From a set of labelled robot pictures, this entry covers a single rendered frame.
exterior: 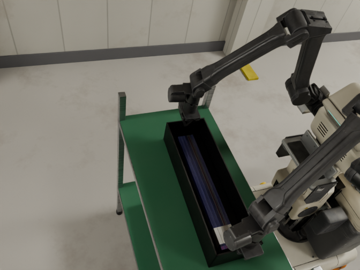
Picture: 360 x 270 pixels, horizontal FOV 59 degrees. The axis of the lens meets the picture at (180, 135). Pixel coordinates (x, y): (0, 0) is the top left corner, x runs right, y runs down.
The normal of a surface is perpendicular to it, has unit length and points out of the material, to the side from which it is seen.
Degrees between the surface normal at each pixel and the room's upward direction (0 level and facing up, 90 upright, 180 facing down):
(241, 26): 90
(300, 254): 0
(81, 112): 0
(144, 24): 90
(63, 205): 0
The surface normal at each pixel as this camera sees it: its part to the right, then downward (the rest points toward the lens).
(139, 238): 0.15, -0.64
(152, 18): 0.33, 0.76
